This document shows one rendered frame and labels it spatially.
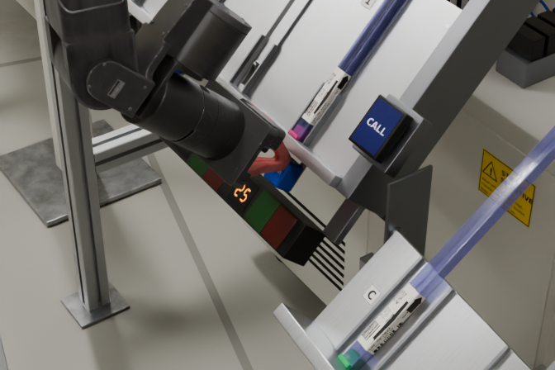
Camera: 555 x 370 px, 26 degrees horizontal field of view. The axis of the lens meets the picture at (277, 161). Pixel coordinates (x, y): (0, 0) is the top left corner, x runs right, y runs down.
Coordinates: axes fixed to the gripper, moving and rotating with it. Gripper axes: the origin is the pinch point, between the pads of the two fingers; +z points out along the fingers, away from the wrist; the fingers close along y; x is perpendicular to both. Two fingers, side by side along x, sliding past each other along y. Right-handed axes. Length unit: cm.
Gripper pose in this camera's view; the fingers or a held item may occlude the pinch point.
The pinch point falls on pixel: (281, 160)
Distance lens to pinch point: 116.8
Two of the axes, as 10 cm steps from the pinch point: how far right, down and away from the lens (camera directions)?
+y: -5.6, -4.9, 6.7
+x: -5.6, 8.2, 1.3
